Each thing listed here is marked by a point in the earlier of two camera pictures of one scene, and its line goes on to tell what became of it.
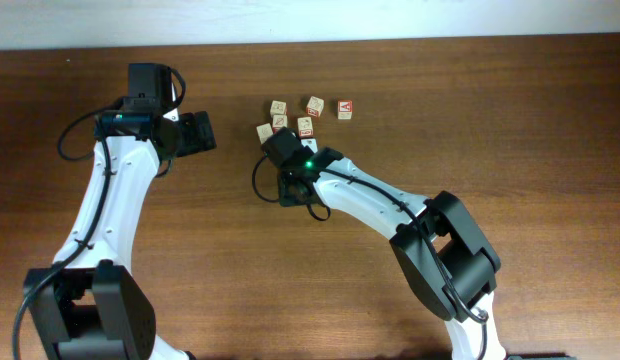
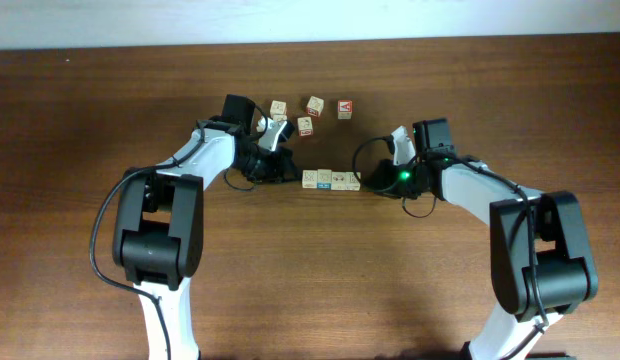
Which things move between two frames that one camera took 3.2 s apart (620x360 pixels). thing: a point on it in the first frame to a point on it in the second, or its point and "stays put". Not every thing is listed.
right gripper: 285,196 to 385,185
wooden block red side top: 315,106 stays put
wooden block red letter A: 345,109 stays put
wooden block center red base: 305,126 stays put
